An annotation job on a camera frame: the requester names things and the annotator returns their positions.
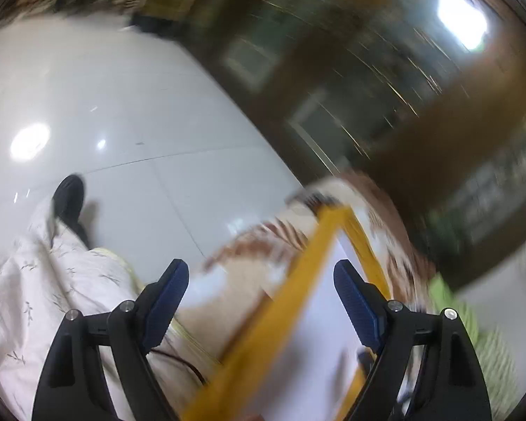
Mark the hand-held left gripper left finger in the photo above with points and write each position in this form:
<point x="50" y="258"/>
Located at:
<point x="171" y="298"/>

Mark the person's leg floral trousers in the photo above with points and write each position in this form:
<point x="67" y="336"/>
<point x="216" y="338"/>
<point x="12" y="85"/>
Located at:
<point x="48" y="280"/>

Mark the green blanket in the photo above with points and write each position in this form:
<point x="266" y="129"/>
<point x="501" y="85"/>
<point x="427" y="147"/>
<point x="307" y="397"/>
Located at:
<point x="442" y="287"/>

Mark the wooden glass door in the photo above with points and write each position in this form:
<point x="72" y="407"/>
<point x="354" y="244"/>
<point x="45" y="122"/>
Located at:
<point x="421" y="118"/>

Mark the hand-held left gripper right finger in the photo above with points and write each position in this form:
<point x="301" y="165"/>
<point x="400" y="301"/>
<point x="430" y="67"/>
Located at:
<point x="355" y="302"/>

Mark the green-white patterned pillow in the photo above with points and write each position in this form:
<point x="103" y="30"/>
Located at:
<point x="495" y="359"/>

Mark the yellow-taped white cardboard box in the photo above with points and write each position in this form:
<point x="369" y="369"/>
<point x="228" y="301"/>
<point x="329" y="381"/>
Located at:
<point x="315" y="329"/>

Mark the leaf-print blanket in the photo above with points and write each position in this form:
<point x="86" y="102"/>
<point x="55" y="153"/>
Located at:
<point x="263" y="237"/>

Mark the black shoe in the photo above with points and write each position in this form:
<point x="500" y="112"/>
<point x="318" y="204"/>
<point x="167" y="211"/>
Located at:
<point x="70" y="197"/>

